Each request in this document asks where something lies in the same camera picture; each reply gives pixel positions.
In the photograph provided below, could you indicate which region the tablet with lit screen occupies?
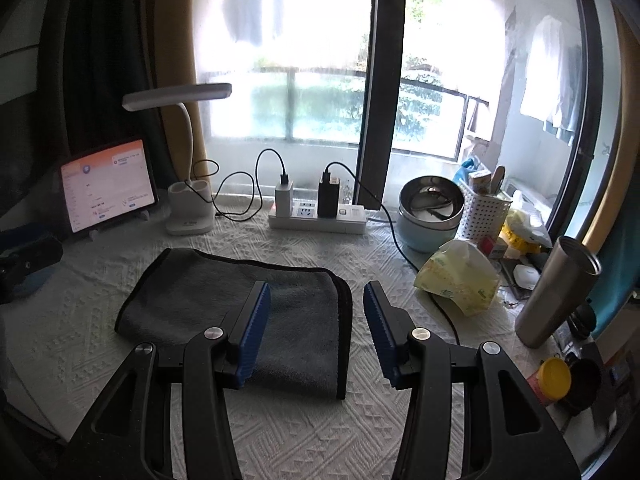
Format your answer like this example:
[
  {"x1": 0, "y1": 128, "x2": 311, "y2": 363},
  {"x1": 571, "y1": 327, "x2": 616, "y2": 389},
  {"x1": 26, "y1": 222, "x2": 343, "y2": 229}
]
[{"x1": 59, "y1": 137, "x2": 160, "y2": 235}]

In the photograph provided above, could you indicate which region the white charger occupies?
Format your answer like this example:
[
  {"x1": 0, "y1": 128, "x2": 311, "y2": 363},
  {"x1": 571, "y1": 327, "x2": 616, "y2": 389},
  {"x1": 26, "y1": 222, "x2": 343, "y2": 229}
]
[{"x1": 274, "y1": 182, "x2": 295, "y2": 218}]

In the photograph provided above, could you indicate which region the white power strip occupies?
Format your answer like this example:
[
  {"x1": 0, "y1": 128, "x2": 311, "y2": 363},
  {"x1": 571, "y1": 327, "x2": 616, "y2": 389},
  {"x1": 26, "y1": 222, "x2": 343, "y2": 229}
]
[{"x1": 268, "y1": 199, "x2": 368, "y2": 235}]

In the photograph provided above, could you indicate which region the yellow lid jar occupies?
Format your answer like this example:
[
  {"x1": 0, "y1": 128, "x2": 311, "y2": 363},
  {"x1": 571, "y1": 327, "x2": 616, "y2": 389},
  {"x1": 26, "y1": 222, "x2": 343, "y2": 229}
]
[{"x1": 531, "y1": 357, "x2": 572, "y2": 406}]

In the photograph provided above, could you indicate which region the light blue steel pot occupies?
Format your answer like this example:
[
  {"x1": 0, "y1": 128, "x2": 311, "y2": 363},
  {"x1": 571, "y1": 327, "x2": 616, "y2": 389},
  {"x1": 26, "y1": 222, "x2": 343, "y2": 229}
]
[{"x1": 396, "y1": 175, "x2": 466, "y2": 254}]

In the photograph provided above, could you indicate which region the white hanging shirt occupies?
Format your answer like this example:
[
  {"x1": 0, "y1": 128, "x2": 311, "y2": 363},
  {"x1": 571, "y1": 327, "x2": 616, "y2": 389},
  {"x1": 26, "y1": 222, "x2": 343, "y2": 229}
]
[{"x1": 519, "y1": 15, "x2": 583, "y2": 147}]

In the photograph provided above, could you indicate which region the black power cable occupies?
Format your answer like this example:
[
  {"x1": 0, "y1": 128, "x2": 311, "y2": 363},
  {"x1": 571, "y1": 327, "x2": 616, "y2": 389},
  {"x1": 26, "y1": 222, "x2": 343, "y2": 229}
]
[{"x1": 325, "y1": 161, "x2": 461, "y2": 346}]

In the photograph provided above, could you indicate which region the black charger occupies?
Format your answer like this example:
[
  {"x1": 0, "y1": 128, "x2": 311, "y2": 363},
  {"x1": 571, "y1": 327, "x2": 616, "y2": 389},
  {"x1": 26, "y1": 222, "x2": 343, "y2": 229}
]
[{"x1": 317, "y1": 172, "x2": 340, "y2": 219}]

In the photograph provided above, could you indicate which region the white perforated basket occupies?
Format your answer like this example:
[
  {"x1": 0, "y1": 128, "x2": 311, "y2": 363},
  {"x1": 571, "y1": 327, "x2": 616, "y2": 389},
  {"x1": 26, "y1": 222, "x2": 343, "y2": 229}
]
[{"x1": 456, "y1": 172, "x2": 514, "y2": 255}]

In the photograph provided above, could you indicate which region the yellow plastic bag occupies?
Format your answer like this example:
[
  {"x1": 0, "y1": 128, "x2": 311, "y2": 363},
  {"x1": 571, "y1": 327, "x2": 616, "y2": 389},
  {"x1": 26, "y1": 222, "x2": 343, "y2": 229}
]
[{"x1": 501, "y1": 195, "x2": 553, "y2": 256}]

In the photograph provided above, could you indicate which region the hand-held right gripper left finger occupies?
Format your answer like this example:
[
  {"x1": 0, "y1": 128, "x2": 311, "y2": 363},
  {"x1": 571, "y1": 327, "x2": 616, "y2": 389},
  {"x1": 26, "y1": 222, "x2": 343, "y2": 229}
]
[{"x1": 70, "y1": 280, "x2": 272, "y2": 480}]

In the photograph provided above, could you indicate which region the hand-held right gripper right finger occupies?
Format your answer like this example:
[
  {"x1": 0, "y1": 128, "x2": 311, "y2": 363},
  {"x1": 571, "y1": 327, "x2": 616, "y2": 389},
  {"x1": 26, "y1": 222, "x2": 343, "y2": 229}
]
[{"x1": 363, "y1": 280, "x2": 582, "y2": 480}]

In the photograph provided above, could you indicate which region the yellow tissue pack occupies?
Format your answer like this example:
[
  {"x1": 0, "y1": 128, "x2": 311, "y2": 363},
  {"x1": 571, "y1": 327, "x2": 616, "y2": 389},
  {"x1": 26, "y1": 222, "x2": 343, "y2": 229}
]
[{"x1": 413, "y1": 239, "x2": 502, "y2": 317}]

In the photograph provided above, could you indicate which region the grey towel with black trim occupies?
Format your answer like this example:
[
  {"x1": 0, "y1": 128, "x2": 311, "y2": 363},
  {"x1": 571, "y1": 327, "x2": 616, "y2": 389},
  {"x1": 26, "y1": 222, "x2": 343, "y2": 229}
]
[{"x1": 114, "y1": 248, "x2": 354, "y2": 400}]

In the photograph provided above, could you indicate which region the white round case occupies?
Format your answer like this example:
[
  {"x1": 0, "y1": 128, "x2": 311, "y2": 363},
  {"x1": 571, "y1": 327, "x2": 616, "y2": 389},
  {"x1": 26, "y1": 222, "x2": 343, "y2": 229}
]
[{"x1": 513, "y1": 264, "x2": 541, "y2": 292}]

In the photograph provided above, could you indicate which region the black charging cable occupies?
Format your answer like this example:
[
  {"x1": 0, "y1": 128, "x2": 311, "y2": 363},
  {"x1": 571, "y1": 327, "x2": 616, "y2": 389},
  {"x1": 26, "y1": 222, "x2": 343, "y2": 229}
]
[{"x1": 193, "y1": 148, "x2": 290, "y2": 222}]

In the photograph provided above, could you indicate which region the stainless steel tumbler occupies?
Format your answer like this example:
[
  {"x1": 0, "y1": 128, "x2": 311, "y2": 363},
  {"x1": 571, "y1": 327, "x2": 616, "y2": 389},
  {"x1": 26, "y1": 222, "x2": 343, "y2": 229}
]
[{"x1": 514, "y1": 235, "x2": 603, "y2": 349}]

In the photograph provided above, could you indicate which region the dark curtain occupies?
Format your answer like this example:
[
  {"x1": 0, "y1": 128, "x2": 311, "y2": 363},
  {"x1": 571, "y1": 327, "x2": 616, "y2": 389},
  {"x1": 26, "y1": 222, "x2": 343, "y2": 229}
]
[{"x1": 37, "y1": 0, "x2": 173, "y2": 201}]

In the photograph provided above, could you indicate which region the white textured tablecloth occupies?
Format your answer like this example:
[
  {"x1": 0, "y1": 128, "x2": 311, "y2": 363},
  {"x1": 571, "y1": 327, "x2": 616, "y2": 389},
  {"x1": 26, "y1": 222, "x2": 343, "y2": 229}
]
[{"x1": 0, "y1": 199, "x2": 571, "y2": 480}]

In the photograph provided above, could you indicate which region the white desk lamp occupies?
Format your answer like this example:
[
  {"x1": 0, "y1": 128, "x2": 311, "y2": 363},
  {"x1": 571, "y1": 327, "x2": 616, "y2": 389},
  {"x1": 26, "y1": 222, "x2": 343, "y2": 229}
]
[{"x1": 122, "y1": 83, "x2": 234, "y2": 236}]

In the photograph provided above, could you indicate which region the black round lid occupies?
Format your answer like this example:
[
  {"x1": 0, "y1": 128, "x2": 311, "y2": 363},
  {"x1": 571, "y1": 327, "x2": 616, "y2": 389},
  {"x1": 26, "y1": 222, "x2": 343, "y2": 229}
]
[{"x1": 560, "y1": 358, "x2": 602, "y2": 414}]

